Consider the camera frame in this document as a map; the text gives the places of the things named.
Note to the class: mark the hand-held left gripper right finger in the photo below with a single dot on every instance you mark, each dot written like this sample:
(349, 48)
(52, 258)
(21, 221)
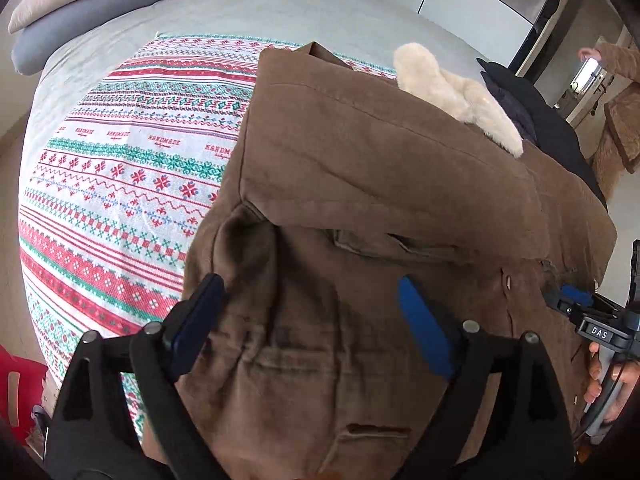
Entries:
(425, 325)

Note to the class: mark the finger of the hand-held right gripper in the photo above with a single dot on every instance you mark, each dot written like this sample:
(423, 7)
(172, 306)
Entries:
(567, 307)
(576, 294)

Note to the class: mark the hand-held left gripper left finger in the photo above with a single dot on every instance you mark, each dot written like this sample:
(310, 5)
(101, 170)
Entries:
(197, 320)

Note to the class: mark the brown coat with fur hood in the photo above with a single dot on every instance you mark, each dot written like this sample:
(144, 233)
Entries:
(350, 210)

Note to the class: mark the person's right hand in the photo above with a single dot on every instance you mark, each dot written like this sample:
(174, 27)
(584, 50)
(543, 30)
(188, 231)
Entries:
(594, 375)

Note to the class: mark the red green patterned blanket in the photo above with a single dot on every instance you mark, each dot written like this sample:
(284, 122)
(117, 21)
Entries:
(125, 220)

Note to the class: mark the black folded coat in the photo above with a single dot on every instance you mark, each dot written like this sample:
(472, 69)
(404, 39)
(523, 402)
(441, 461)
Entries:
(550, 125)

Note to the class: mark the red chair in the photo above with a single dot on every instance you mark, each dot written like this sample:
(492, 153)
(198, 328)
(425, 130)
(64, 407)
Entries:
(20, 385)

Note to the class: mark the smartphone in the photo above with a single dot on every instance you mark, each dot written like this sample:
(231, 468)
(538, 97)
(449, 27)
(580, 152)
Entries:
(587, 72)

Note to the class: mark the bed with grey sheet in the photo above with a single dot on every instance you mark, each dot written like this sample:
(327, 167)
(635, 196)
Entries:
(250, 15)

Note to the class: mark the white wardrobe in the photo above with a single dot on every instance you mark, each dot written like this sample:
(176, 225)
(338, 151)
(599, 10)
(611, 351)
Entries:
(475, 0)

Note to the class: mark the blue-grey pillow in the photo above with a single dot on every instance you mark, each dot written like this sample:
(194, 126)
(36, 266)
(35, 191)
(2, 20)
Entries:
(55, 35)

